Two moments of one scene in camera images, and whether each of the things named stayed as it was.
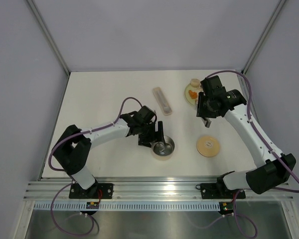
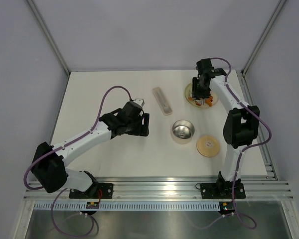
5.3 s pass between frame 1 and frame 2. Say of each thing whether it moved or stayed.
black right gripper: moved
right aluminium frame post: stayed
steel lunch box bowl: moved
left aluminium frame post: stayed
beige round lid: stayed
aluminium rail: stayed
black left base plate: stayed
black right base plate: stayed
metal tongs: moved
